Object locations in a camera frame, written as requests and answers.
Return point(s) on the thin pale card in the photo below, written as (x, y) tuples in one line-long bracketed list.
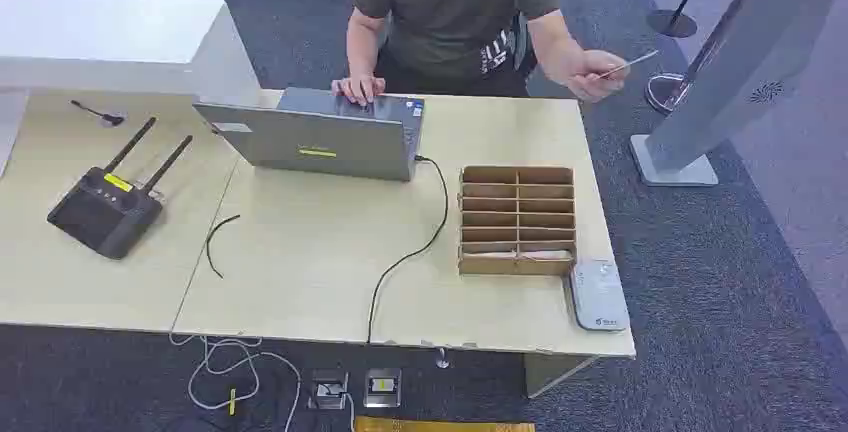
[(629, 64)]

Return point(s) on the wooden slotted card box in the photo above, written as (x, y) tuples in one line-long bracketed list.
[(517, 220)]

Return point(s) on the grey laptop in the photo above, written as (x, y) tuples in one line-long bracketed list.
[(331, 137)]

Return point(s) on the person's right hand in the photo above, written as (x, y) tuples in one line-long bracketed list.
[(358, 88)]

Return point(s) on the person's hand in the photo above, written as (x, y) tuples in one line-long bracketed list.
[(358, 88), (594, 75)]

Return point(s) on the person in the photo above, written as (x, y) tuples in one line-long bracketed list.
[(450, 12)]

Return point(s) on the floor socket box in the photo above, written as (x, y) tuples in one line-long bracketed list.
[(382, 388), (328, 389)]

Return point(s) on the person's left hand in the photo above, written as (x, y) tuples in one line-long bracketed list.
[(594, 75)]

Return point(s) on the yellow floor tape strip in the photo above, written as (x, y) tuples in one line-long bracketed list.
[(444, 425)]

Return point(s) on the chrome stanchion base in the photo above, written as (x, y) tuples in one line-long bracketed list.
[(666, 92)]

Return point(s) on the black router with antennas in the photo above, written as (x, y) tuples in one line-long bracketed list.
[(106, 207)]

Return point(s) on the white counter block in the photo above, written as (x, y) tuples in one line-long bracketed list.
[(126, 41)]

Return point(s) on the grey kiosk stand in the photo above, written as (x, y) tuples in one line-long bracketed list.
[(742, 64)]

